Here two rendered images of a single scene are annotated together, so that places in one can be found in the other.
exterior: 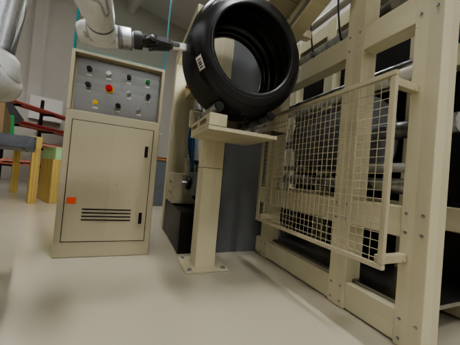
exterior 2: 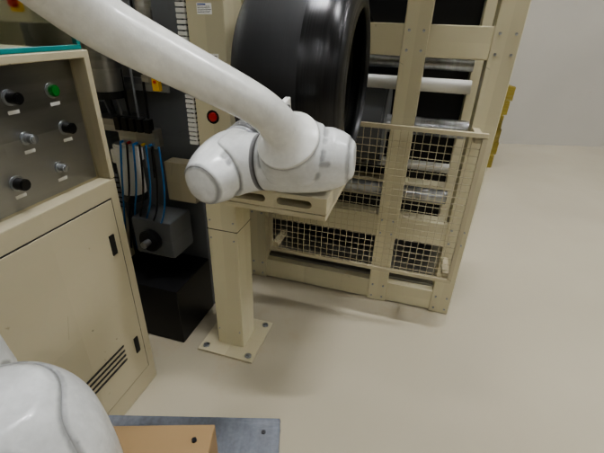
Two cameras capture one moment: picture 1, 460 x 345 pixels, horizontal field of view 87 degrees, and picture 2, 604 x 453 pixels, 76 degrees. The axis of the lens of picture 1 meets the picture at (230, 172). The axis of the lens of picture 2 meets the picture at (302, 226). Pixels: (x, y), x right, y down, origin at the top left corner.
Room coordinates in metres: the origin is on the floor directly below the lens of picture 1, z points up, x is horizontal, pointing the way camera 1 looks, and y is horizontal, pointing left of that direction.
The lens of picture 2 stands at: (0.47, 1.02, 1.36)
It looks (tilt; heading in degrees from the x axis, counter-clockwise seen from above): 28 degrees down; 308
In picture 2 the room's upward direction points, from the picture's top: 2 degrees clockwise
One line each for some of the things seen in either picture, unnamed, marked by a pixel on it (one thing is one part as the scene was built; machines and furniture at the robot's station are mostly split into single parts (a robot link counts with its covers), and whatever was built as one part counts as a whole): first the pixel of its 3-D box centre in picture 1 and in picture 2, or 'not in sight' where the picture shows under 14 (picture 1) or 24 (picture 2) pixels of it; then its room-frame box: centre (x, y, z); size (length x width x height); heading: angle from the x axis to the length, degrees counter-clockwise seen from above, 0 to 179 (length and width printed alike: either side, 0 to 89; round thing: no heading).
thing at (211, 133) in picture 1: (231, 136); (290, 190); (1.33, 0.01, 0.80); 0.37 x 0.36 x 0.02; 112
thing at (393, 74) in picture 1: (304, 168); (361, 200); (1.25, -0.38, 0.65); 0.90 x 0.02 x 0.70; 22
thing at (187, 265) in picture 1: (201, 262); (236, 334); (1.56, 0.13, 0.01); 0.27 x 0.27 x 0.02; 22
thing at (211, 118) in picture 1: (207, 125); (278, 194); (1.28, 0.14, 0.84); 0.36 x 0.09 x 0.06; 22
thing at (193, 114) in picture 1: (221, 123); not in sight; (1.50, 0.08, 0.90); 0.40 x 0.03 x 0.10; 112
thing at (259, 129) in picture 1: (271, 112); not in sight; (1.68, -0.25, 1.05); 0.20 x 0.15 x 0.30; 22
